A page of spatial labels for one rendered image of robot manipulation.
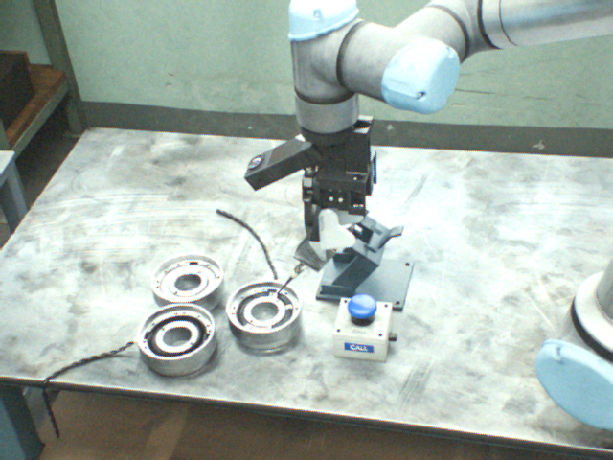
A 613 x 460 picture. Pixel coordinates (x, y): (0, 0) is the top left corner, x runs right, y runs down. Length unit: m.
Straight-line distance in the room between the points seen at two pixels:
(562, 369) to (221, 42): 2.13
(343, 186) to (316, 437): 0.51
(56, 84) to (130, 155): 1.46
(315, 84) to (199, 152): 0.66
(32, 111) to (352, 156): 1.99
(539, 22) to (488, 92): 1.90
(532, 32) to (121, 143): 0.92
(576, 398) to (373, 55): 0.41
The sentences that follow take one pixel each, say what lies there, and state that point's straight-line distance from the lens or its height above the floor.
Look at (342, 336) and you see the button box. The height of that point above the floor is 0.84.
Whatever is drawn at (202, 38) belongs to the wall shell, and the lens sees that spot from 2.99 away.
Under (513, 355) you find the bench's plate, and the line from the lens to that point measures 1.29.
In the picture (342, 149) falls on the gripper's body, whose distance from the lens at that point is 1.12.
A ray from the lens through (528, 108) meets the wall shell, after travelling 2.94.
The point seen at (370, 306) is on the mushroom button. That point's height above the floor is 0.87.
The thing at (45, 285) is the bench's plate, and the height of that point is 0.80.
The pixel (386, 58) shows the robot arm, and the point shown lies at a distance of 0.98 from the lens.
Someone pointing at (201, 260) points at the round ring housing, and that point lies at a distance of 1.40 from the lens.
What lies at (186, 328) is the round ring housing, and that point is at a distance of 1.30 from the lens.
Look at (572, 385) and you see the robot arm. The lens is 1.03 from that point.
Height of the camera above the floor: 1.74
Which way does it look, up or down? 39 degrees down
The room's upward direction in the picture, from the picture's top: 5 degrees counter-clockwise
